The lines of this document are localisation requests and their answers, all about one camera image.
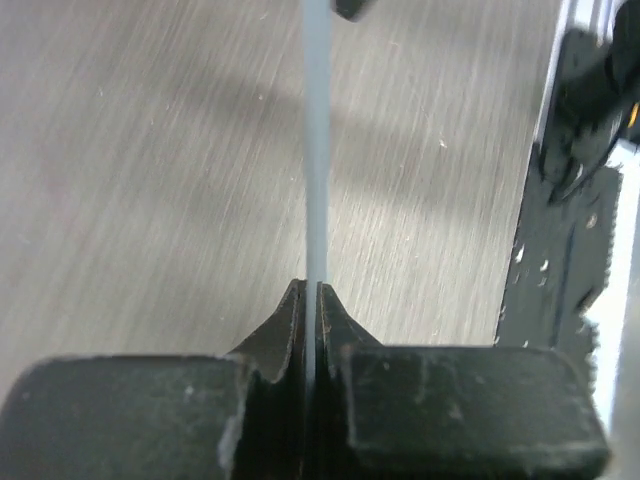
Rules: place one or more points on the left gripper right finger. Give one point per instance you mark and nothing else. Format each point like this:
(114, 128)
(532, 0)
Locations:
(449, 412)

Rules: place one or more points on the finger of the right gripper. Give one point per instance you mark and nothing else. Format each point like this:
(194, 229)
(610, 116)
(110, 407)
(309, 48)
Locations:
(350, 10)

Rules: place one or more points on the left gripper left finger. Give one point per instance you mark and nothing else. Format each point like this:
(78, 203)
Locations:
(238, 416)

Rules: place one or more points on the beige letter paper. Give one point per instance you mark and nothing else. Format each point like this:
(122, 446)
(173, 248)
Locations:
(316, 53)

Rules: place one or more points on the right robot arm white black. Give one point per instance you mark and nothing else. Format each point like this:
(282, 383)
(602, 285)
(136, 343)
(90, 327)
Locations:
(591, 89)

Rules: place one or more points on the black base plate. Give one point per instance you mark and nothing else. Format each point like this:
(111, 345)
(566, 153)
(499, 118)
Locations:
(559, 265)

